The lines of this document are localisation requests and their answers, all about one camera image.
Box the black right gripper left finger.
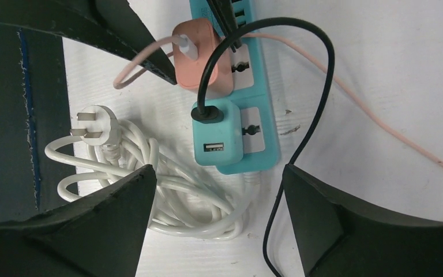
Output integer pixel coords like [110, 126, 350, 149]
[0, 164, 157, 276]

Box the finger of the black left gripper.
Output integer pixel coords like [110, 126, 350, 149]
[0, 0, 178, 85]
[207, 0, 238, 38]

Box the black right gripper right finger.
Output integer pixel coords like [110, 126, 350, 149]
[282, 164, 443, 276]

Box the pink usb cable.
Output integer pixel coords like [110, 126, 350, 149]
[112, 32, 443, 182]

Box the salmon pink charger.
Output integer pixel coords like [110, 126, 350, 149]
[172, 18, 234, 99]

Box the black usb cable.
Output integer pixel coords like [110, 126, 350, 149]
[190, 17, 336, 277]

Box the teal power strip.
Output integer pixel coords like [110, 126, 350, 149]
[189, 0, 281, 175]

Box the teal usb charger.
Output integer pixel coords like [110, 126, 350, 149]
[192, 98, 243, 166]

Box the white coiled strip cord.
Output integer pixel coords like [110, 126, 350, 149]
[44, 105, 262, 242]

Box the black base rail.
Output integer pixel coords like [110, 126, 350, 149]
[0, 24, 75, 222]

